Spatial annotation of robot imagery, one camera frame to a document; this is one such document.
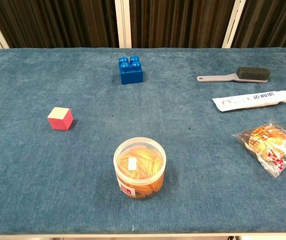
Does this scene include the blue plastic building block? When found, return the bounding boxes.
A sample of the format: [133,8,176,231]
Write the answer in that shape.
[118,55,144,85]

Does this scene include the wide white frame post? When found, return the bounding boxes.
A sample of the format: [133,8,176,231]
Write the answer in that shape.
[114,0,133,49]

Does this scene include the blue velvet table cloth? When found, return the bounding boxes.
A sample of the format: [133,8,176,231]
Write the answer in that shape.
[0,47,286,236]

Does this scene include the bread in clear printed bag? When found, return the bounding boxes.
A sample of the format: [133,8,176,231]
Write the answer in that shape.
[232,120,286,179]

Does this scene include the clear jar of rubber bands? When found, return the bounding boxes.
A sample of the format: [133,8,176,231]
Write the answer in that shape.
[113,136,167,200]

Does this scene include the grey brush with dark bristles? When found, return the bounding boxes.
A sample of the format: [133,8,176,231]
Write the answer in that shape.
[196,66,272,84]

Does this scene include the pink wooden cube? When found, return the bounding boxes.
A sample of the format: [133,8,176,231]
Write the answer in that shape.
[47,106,74,131]

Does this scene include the white frame post with slots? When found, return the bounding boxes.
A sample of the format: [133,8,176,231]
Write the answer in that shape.
[221,0,247,49]

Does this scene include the dark pleated curtain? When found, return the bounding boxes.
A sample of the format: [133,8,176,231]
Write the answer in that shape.
[0,0,286,50]

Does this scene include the white toothpaste tube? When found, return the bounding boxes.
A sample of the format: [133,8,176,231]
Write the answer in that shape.
[211,90,286,113]

